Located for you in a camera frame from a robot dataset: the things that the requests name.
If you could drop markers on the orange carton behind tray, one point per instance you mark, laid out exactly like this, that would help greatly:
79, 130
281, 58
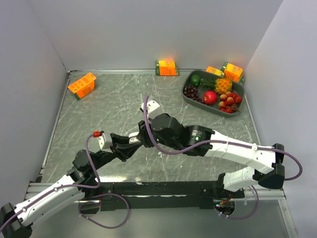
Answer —
215, 71

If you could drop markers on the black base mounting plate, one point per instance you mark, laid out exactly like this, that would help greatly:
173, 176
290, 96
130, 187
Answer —
163, 194

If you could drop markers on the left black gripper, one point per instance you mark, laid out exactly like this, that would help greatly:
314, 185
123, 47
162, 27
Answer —
122, 149

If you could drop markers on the small pineapple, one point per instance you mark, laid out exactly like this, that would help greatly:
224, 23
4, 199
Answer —
219, 85

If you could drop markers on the dark grey fruit tray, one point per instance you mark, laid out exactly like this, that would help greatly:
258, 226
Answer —
236, 87

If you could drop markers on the white earbud charging case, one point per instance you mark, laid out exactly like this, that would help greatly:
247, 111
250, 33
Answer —
133, 137

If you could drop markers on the orange juice carton right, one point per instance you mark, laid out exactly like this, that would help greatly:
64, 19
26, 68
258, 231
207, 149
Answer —
233, 72

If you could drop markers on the orange juice carton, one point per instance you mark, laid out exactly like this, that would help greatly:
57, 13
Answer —
166, 68
233, 72
83, 86

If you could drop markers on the green lime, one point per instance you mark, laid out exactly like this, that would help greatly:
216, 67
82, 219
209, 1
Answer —
195, 80

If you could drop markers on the red apple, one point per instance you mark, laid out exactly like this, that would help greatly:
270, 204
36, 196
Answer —
210, 97

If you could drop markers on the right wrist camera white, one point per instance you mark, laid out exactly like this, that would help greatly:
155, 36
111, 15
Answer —
153, 109

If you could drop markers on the orange juice carton middle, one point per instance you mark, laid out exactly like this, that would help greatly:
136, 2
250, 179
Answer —
166, 68

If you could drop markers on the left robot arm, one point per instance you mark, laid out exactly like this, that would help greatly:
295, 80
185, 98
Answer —
82, 181

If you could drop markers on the aluminium rail frame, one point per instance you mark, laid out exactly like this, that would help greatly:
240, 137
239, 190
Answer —
114, 107

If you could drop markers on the orange juice carton left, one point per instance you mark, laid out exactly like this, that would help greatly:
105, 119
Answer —
83, 86

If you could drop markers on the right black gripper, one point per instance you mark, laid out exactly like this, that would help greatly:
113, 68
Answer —
143, 136

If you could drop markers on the red lychee bunch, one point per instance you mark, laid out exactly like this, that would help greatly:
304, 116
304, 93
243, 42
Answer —
230, 102

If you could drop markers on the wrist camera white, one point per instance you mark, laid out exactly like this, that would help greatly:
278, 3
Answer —
153, 109
104, 139

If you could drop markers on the dark grape bunch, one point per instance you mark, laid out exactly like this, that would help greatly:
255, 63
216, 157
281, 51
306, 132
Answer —
191, 92

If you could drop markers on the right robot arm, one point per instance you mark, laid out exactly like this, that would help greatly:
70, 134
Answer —
262, 164

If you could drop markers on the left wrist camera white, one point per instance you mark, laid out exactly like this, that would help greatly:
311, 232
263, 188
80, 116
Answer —
104, 139

